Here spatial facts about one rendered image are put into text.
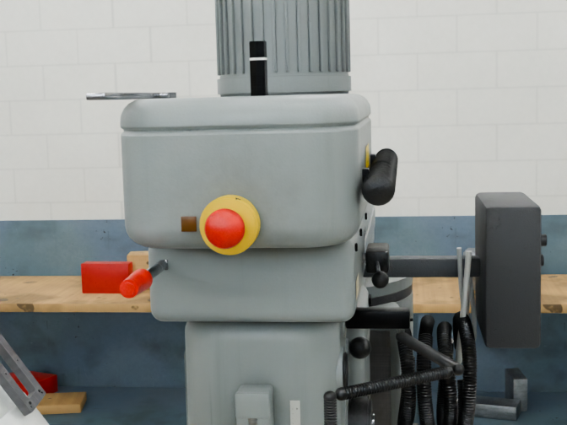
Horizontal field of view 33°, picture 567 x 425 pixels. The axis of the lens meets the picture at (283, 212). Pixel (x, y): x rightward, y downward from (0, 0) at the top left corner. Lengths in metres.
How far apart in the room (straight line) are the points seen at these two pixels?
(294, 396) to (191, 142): 0.35
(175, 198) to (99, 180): 4.69
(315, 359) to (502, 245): 0.38
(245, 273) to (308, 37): 0.41
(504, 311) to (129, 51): 4.38
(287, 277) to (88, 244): 4.69
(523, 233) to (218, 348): 0.49
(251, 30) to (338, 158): 0.42
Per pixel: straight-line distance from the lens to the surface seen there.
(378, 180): 1.00
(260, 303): 1.10
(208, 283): 1.10
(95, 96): 0.95
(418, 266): 1.49
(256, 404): 1.13
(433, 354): 1.15
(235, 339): 1.15
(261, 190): 0.98
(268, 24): 1.36
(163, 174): 1.00
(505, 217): 1.40
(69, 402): 5.38
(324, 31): 1.38
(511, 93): 5.42
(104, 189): 5.68
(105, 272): 5.13
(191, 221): 1.00
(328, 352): 1.16
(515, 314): 1.43
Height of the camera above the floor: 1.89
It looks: 7 degrees down
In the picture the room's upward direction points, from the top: 2 degrees counter-clockwise
